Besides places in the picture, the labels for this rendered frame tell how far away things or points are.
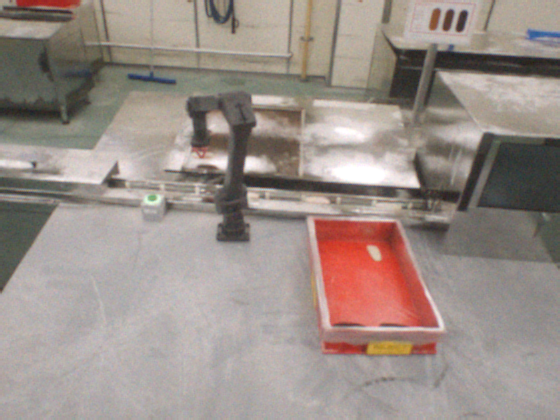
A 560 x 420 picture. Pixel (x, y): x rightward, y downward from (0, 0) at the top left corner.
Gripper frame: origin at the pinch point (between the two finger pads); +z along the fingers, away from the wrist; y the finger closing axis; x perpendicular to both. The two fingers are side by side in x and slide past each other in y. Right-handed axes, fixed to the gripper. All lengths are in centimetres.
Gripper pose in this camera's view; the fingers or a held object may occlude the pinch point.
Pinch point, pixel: (202, 153)
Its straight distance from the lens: 177.2
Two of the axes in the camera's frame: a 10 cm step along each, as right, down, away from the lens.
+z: -0.3, 7.3, 6.8
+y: -1.1, 6.7, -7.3
